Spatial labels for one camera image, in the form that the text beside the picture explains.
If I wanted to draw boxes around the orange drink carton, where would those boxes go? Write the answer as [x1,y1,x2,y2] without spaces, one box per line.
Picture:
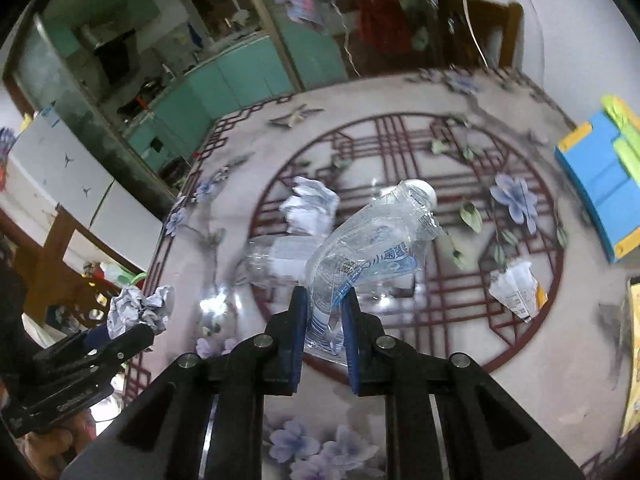
[620,277,640,437]

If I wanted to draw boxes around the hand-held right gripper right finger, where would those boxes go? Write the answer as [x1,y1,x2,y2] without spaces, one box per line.
[341,290,586,480]

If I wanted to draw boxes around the white charger cable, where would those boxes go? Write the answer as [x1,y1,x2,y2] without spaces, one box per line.
[457,0,490,68]

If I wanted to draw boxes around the dark kitchen waste bin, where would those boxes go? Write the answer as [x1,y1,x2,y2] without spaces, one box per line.
[159,156,193,187]

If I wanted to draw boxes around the crumpled white paper ball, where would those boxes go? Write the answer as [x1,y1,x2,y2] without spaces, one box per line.
[279,176,341,237]

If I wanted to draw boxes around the wooden chair plain back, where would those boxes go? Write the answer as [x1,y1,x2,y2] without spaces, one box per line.
[442,0,523,70]

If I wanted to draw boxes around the crushed paper cup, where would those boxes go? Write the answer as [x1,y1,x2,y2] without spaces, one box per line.
[487,257,548,323]

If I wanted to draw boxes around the items atop refrigerator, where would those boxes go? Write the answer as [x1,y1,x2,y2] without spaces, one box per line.
[0,126,21,193]

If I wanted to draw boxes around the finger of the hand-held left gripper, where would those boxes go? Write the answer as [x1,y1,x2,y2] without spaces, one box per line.
[87,322,156,367]
[34,327,113,362]

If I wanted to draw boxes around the printed paper ball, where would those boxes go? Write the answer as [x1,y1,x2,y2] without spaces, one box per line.
[106,285,176,341]

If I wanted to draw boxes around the clear bottle white label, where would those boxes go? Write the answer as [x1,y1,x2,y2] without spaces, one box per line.
[235,234,326,293]

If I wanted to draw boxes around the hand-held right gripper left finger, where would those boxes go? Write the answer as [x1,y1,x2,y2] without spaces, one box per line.
[62,286,309,480]

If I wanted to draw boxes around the white refrigerator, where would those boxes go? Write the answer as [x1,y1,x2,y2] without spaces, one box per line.
[0,105,166,273]

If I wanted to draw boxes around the blue folding stool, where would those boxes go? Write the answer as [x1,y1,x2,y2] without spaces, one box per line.
[554,94,640,264]

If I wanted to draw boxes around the black range hood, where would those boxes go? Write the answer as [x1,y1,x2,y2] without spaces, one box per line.
[92,32,142,87]

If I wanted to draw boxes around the red hanging garment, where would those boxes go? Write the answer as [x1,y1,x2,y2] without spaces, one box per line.
[352,0,416,56]

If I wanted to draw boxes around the crushed clear bottle blue print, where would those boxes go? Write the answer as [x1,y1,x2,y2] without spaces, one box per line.
[305,179,446,366]

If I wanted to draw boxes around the green kitchen cabinets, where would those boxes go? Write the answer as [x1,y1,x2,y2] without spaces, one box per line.
[122,35,351,173]

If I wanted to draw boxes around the white hanging cord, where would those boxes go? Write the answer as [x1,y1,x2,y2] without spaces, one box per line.
[330,0,362,78]

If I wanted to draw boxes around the person's left hand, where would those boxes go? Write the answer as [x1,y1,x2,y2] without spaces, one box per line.
[20,422,97,470]

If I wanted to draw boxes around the wooden chair carved back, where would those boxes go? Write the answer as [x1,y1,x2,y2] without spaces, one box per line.
[15,205,121,333]

